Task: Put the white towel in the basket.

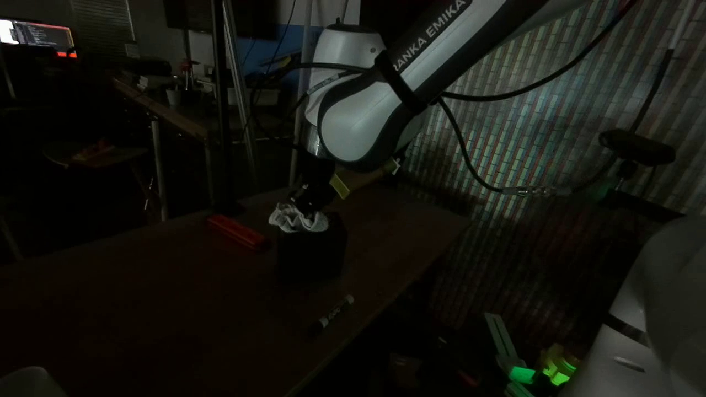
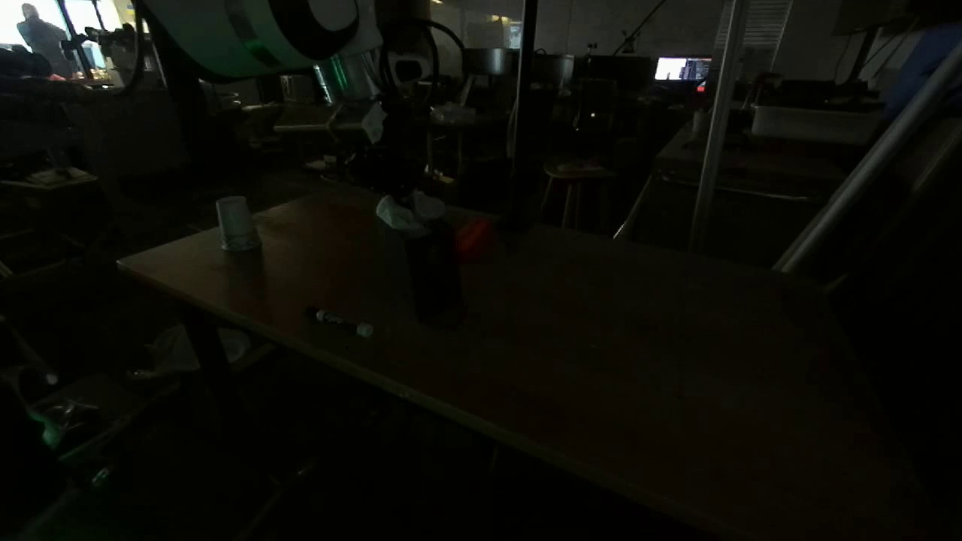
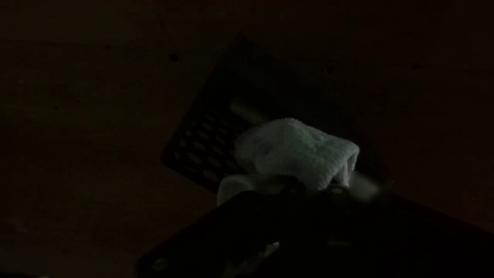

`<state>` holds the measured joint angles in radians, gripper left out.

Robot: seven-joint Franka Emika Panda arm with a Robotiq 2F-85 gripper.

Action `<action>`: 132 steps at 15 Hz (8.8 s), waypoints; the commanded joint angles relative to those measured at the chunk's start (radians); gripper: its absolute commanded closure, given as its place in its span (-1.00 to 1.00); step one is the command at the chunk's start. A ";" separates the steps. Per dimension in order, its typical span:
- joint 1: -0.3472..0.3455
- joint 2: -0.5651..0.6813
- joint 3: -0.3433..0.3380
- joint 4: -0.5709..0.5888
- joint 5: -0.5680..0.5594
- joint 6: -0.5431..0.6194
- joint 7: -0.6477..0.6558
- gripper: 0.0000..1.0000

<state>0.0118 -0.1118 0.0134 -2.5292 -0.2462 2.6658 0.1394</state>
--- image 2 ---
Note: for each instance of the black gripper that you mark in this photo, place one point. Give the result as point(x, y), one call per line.
point(404, 131)

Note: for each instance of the white towel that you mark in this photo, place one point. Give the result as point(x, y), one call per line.
point(407, 212)

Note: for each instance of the black basket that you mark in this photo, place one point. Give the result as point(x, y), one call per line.
point(438, 272)

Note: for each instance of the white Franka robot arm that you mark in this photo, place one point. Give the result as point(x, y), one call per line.
point(261, 31)

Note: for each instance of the dark vertical pole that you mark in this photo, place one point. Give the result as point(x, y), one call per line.
point(522, 110)

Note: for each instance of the red block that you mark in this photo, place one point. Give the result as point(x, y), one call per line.
point(470, 237)

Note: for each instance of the round stool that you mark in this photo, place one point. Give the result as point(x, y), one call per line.
point(575, 184)

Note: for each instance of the white paper cup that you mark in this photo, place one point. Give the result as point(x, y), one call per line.
point(235, 224)

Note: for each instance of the black marker with white label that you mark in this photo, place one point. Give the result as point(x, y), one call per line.
point(341, 323)

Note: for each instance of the lit computer monitor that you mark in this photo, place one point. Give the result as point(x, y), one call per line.
point(683, 68)

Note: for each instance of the grey metal pole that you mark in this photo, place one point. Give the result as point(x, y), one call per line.
point(716, 120)

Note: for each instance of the slanted grey metal bar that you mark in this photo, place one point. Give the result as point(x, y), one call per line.
point(874, 165)

